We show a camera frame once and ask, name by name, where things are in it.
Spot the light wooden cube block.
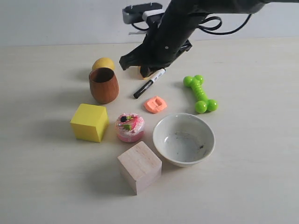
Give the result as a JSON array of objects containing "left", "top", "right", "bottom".
[{"left": 117, "top": 141, "right": 162, "bottom": 195}]

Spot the yellow lemon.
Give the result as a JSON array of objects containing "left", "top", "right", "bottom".
[{"left": 92, "top": 57, "right": 115, "bottom": 70}]

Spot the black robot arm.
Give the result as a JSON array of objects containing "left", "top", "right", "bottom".
[{"left": 119, "top": 0, "right": 269, "bottom": 77}]

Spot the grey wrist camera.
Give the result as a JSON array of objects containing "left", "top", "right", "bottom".
[{"left": 122, "top": 2, "right": 164, "bottom": 24}]

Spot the green bone dog toy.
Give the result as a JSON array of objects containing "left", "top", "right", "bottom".
[{"left": 183, "top": 75, "right": 218, "bottom": 114}]

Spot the orange soft clay lump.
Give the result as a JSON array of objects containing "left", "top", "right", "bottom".
[{"left": 144, "top": 96, "right": 167, "bottom": 113}]

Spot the white ceramic bowl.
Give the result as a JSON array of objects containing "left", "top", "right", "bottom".
[{"left": 152, "top": 113, "right": 215, "bottom": 167}]

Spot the black white marker pen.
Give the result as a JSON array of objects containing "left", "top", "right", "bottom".
[{"left": 133, "top": 68, "right": 166, "bottom": 99}]

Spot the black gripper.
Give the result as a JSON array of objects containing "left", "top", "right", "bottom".
[{"left": 119, "top": 4, "right": 192, "bottom": 78}]

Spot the pink toy cake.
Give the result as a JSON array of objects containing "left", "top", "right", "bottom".
[{"left": 115, "top": 113, "right": 145, "bottom": 143}]

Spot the yellow cheese wedge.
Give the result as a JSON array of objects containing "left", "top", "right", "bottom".
[{"left": 136, "top": 66, "right": 154, "bottom": 79}]

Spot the yellow cube block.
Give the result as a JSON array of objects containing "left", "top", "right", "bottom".
[{"left": 70, "top": 104, "right": 109, "bottom": 142}]

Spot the brown wooden cup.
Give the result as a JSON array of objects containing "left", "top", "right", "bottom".
[{"left": 89, "top": 67, "right": 119, "bottom": 104}]

